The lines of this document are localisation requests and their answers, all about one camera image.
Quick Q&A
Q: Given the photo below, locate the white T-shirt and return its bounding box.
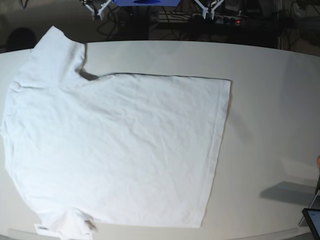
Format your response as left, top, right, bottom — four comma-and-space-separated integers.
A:
0, 27, 231, 240

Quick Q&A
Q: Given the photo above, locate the power strip with red light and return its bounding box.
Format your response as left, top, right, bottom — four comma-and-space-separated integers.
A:
213, 16, 246, 26

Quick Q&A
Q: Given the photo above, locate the blue box overhead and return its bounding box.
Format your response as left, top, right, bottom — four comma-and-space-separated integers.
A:
112, 0, 180, 7

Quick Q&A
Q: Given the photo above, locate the white paper label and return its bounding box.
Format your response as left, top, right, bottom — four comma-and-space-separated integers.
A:
34, 224, 61, 238

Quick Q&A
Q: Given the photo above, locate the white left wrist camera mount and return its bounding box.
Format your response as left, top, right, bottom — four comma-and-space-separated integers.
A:
194, 0, 224, 20

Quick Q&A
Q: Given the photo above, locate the tablet with dark frame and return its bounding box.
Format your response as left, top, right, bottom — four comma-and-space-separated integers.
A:
302, 208, 320, 240

